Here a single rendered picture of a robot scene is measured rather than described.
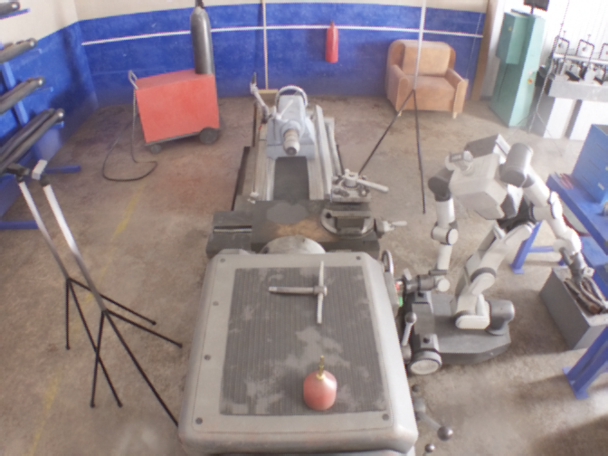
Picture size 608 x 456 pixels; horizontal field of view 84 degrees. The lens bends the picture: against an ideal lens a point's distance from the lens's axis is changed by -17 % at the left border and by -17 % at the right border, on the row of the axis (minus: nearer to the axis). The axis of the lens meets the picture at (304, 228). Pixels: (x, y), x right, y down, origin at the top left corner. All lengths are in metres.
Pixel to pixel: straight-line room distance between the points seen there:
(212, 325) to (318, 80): 5.17
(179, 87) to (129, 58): 1.91
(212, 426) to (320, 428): 0.22
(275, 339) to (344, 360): 0.16
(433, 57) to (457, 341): 4.05
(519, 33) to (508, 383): 4.24
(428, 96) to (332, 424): 4.91
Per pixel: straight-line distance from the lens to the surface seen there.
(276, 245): 1.36
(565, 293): 3.02
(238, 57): 5.85
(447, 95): 5.51
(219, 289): 1.05
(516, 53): 5.67
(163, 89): 4.45
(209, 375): 0.91
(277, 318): 0.98
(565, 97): 5.85
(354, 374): 0.89
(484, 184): 1.75
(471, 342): 2.53
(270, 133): 2.39
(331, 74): 5.91
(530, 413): 2.63
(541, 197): 1.83
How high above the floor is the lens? 2.11
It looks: 39 degrees down
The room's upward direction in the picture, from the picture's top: straight up
